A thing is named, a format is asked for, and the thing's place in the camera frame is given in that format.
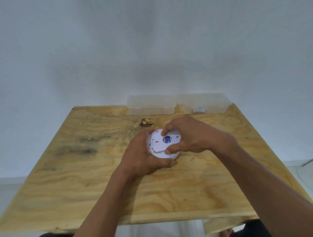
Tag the person's right hand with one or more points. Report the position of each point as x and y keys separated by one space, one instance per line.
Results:
x=198 y=136

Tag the person's left hand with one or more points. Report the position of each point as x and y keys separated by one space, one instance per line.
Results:
x=138 y=156

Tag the person's left thumb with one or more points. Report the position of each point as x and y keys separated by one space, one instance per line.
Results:
x=166 y=164

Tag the person's right thumb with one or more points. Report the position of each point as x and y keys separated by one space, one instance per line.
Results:
x=174 y=149

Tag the white round smoke detector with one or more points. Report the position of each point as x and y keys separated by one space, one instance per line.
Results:
x=159 y=144

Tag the person's right forearm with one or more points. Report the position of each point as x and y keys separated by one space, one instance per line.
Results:
x=266 y=190

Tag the person's left forearm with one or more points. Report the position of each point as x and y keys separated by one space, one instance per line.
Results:
x=105 y=207

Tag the blue battery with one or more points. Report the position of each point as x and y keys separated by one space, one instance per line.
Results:
x=168 y=139

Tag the clear plastic storage box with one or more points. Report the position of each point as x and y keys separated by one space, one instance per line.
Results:
x=151 y=105
x=205 y=102

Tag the person's bare foot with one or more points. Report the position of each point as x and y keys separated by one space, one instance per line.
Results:
x=227 y=233

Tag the person's dark trousers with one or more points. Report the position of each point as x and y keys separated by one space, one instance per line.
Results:
x=254 y=229

